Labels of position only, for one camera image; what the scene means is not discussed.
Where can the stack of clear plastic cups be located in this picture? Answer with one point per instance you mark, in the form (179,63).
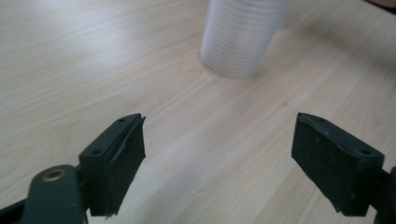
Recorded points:
(239,37)

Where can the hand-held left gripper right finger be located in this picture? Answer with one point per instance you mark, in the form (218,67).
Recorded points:
(333,161)

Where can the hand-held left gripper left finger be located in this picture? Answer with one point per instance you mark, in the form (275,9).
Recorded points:
(113,168)

